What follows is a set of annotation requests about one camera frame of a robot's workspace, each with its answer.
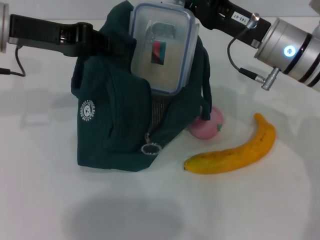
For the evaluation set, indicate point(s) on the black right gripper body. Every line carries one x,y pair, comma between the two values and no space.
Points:
230,18

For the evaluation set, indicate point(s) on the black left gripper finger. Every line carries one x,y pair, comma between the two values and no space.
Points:
112,43

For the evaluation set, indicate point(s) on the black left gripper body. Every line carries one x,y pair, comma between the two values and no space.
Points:
45,33

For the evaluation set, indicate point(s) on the clear plastic food container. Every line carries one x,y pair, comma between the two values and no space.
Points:
162,50

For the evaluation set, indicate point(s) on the dark teal insulated lunch bag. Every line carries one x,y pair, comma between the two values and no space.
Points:
105,130

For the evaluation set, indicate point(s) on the pink toy peach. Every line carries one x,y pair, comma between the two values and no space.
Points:
212,127

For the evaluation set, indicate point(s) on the yellow banana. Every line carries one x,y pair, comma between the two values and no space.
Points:
240,157

